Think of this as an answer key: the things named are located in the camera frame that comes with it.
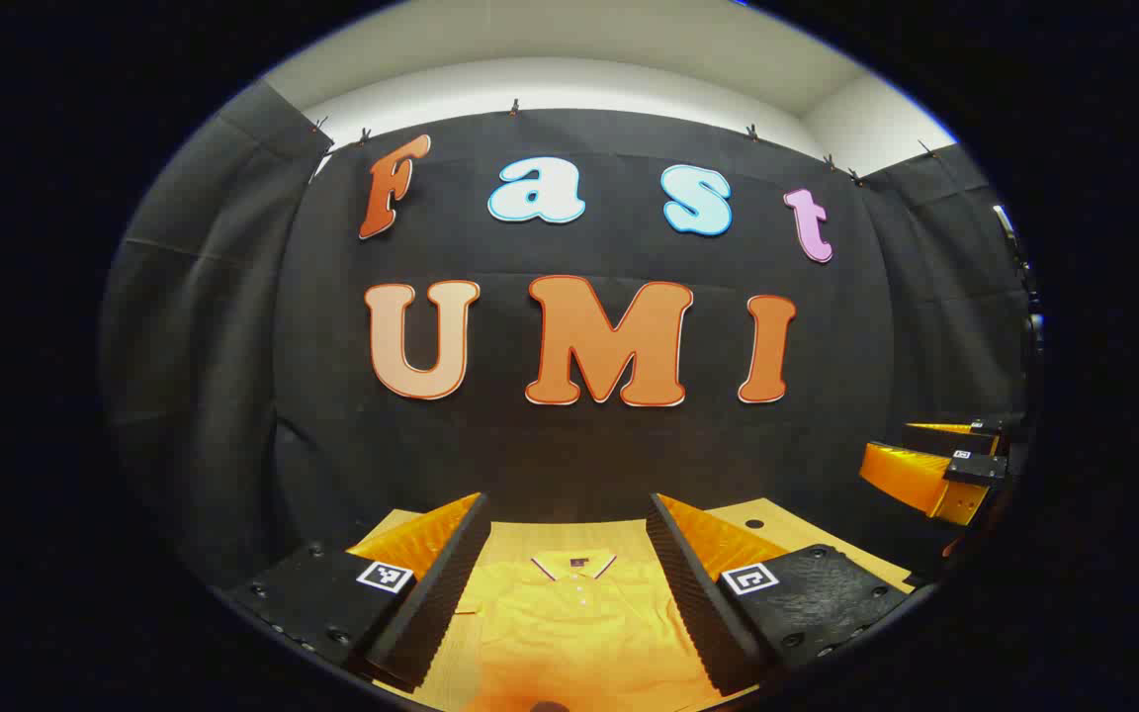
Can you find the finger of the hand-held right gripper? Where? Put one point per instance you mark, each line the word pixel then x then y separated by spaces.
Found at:
pixel 935 440
pixel 975 470

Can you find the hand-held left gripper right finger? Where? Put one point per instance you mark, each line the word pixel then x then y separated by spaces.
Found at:
pixel 693 603

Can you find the orange T-shirt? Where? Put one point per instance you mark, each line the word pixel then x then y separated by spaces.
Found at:
pixel 579 643

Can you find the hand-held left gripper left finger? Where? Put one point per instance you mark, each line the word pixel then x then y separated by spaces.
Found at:
pixel 441 593

